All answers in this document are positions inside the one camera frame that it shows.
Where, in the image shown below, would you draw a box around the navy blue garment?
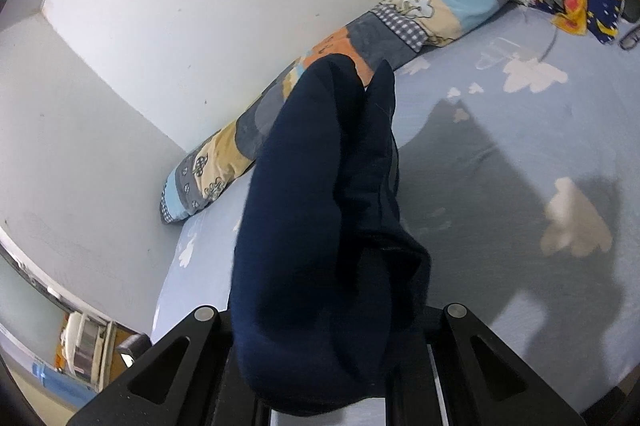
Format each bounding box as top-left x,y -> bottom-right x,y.
227,54 -> 432,417

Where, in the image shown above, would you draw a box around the grey cable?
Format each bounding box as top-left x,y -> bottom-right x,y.
520,3 -> 561,63

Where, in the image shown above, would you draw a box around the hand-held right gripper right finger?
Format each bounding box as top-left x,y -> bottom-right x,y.
387,303 -> 587,426

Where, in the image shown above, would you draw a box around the black block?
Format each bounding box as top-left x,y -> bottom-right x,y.
117,333 -> 151,368

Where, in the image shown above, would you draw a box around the purple-framed glasses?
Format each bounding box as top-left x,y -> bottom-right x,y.
618,23 -> 640,51

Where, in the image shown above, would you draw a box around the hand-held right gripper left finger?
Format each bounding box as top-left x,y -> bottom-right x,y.
65,305 -> 262,426

